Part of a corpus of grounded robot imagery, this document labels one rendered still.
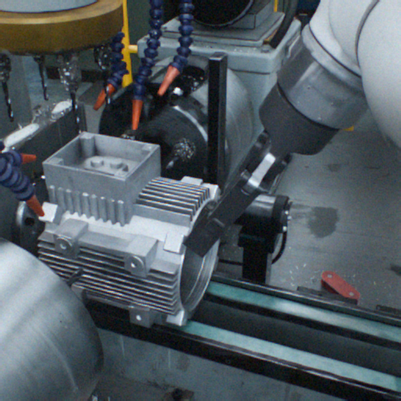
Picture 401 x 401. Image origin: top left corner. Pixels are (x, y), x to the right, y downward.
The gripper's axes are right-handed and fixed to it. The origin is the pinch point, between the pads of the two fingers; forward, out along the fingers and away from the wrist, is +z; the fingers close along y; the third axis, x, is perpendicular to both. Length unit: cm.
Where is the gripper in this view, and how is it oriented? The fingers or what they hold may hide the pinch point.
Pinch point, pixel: (208, 230)
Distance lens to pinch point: 62.9
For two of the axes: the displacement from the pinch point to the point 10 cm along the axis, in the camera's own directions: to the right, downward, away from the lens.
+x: 8.1, 5.8, 0.2
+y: -3.5, 5.1, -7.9
